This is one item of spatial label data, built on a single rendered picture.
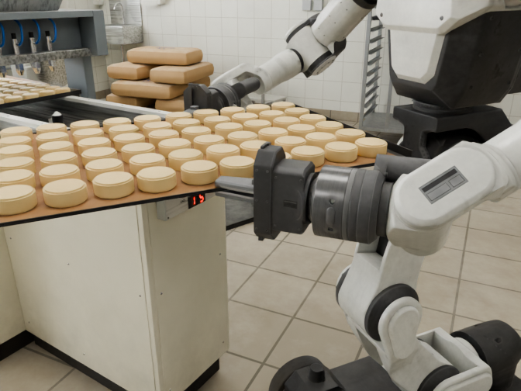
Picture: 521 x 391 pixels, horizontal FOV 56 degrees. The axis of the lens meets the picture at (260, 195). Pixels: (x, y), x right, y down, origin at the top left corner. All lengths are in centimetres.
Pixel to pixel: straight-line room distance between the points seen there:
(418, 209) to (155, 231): 87
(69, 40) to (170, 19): 410
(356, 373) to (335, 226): 107
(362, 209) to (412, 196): 6
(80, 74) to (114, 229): 91
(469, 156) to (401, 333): 64
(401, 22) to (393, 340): 65
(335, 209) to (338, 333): 148
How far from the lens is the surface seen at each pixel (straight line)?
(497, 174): 56
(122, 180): 63
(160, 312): 140
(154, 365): 150
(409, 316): 112
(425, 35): 98
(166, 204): 124
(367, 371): 161
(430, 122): 101
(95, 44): 198
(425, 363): 135
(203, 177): 64
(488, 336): 154
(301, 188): 58
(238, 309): 211
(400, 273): 111
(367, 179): 56
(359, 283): 113
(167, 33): 609
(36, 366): 201
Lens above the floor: 123
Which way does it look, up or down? 22 degrees down
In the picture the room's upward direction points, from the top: straight up
